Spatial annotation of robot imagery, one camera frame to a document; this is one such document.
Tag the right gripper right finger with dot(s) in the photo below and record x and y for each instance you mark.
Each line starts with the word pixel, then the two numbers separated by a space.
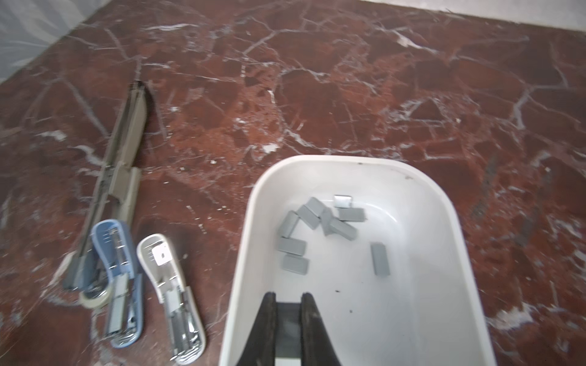
pixel 316 345

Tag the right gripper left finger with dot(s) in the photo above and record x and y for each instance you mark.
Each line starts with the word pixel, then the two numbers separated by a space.
pixel 260 348

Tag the grey staple strip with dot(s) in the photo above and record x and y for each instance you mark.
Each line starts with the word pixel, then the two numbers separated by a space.
pixel 343 201
pixel 343 229
pixel 326 217
pixel 292 246
pixel 380 259
pixel 289 224
pixel 308 217
pixel 315 206
pixel 352 214
pixel 295 264
pixel 288 334

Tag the small white stapler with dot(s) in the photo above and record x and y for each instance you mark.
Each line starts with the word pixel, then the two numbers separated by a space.
pixel 159 261

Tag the white oval tray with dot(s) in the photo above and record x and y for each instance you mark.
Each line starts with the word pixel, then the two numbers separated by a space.
pixel 401 293

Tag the small blue stapler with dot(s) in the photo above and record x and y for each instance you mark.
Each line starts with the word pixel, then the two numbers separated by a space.
pixel 114 244

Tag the beige black long stapler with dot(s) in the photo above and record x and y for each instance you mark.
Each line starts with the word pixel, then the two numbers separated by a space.
pixel 114 197

